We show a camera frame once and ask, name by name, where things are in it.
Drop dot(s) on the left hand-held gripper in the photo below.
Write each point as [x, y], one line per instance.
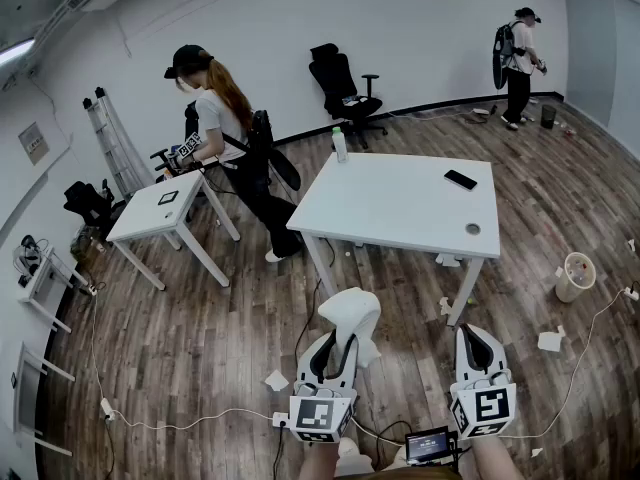
[320, 415]

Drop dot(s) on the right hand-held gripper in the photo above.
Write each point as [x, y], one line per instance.
[487, 408]

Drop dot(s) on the white plastic object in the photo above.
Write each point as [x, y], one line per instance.
[350, 308]

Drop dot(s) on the person's left forearm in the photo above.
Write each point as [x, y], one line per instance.
[317, 463]

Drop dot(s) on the person's right forearm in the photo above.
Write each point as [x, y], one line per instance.
[495, 460]

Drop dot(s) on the person's white trousers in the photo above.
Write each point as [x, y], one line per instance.
[355, 455]

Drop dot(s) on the small black monitor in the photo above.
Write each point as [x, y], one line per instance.
[426, 443]

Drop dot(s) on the cream waste bin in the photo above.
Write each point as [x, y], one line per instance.
[570, 288]

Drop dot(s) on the large white table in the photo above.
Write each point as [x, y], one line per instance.
[390, 203]

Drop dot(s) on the black smartphone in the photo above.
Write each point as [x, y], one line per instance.
[460, 179]

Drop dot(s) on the white bottle green cap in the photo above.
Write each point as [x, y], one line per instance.
[340, 148]

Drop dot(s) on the small white table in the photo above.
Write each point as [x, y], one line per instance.
[150, 215]

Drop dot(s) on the black mesh waste bin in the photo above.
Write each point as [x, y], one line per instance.
[548, 117]

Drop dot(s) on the black office chair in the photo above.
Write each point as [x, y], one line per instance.
[332, 85]

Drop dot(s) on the black low chair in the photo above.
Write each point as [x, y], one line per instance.
[87, 203]

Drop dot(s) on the aluminium ladder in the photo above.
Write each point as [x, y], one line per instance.
[112, 138]

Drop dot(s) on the frosted glass partition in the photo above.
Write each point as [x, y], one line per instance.
[595, 43]

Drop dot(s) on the ceiling light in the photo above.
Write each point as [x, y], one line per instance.
[15, 52]

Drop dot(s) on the black square frame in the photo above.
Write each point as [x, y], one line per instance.
[161, 198]

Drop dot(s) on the white metal frame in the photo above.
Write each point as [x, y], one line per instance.
[27, 398]

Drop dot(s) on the wall notice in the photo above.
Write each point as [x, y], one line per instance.
[34, 143]

